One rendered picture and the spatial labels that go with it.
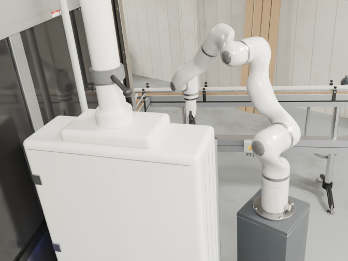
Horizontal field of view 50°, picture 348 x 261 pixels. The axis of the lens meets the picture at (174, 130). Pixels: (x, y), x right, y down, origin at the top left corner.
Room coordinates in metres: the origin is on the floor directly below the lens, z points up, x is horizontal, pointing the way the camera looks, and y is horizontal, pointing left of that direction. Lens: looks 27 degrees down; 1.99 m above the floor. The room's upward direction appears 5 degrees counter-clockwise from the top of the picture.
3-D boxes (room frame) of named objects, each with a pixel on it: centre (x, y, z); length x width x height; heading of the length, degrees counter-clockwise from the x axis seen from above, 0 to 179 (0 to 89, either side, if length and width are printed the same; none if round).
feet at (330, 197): (2.51, -1.22, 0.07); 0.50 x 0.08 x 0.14; 168
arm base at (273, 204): (1.38, -0.43, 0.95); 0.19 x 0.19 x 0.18
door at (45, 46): (1.34, 0.38, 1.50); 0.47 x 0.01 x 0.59; 168
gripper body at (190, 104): (1.85, -0.10, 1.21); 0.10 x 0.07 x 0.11; 168
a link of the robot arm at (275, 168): (1.36, -0.40, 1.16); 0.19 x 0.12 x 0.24; 125
